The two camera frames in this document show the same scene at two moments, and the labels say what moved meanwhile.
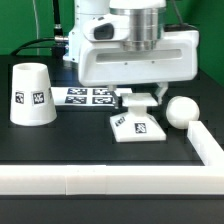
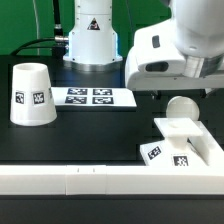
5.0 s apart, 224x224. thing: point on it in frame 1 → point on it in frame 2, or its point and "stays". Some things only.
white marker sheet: [87, 96] stays
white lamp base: [136, 125] → [174, 150]
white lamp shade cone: [31, 102] stays
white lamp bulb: [182, 110] stays
